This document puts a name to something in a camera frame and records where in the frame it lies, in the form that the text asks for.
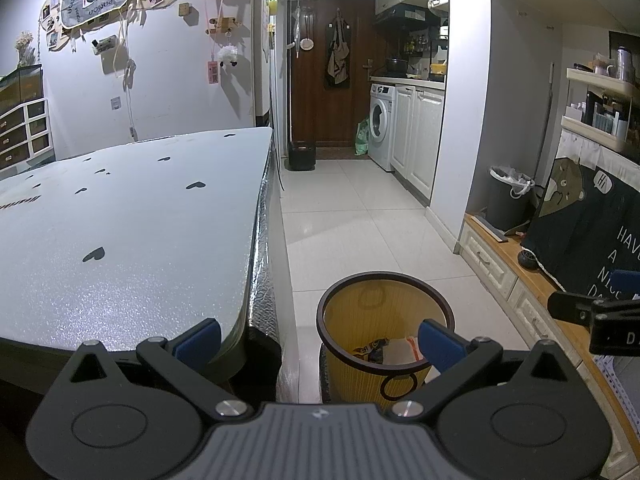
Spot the white drawer cabinet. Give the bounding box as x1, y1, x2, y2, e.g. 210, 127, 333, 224
0, 99, 54, 172

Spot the white wall shelf with bottles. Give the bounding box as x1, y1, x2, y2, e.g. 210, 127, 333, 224
559, 45, 640, 155

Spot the white kitchen cabinet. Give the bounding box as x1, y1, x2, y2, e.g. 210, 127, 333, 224
389, 84, 447, 200

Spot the silver foil screen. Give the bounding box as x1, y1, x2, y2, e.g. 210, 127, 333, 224
246, 131, 302, 404

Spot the dark printed cloth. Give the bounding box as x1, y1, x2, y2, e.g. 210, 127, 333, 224
519, 156, 640, 302

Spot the green plastic bag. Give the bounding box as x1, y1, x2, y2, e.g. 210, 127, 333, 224
354, 117, 372, 157

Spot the yellow trash bin dark rim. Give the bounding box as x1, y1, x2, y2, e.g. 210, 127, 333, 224
315, 270, 457, 406

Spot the clear plastic bag orange print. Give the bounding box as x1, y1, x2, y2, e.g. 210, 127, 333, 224
384, 336, 427, 367

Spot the beige refrigerator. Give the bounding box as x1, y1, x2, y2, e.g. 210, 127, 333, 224
250, 0, 277, 130

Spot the dried flower bunch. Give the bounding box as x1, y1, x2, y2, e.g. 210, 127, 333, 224
14, 31, 35, 69

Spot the black cooking pot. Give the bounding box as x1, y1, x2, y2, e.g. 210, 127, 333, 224
384, 57, 412, 79

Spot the yellow cardboard box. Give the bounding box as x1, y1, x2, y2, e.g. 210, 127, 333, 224
350, 337, 390, 364

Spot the hanging metal ladle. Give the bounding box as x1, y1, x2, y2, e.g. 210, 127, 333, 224
298, 4, 316, 54

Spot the brown wooden door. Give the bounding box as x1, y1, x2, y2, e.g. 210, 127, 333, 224
287, 0, 377, 149

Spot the white washing machine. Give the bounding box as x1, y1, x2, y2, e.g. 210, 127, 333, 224
368, 82, 399, 172

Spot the white heart-print tablecloth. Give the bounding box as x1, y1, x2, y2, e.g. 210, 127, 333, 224
0, 127, 274, 362

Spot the glass tank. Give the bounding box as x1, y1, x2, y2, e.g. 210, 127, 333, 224
0, 63, 45, 114

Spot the hanging brown apron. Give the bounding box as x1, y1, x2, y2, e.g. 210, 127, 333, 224
324, 9, 352, 92

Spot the mop handle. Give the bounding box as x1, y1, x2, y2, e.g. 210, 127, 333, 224
536, 61, 557, 182

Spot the grey trash can white liner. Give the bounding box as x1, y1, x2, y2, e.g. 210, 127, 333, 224
486, 164, 537, 234

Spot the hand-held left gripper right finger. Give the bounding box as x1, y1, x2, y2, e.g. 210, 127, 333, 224
386, 320, 581, 421

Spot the hanging white cable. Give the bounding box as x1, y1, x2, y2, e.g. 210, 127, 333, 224
121, 9, 139, 142

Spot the wooden wall hook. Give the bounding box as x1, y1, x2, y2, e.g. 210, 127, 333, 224
206, 16, 242, 37

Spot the black range hood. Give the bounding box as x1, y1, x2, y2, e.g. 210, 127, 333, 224
374, 2, 442, 27

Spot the black floor bin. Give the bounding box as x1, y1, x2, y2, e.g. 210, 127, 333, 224
288, 139, 317, 172

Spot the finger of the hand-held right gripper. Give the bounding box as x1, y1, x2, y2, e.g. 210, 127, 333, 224
611, 269, 640, 298
546, 290, 608, 327

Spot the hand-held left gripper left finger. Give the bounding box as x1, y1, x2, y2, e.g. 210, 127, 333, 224
62, 319, 253, 420

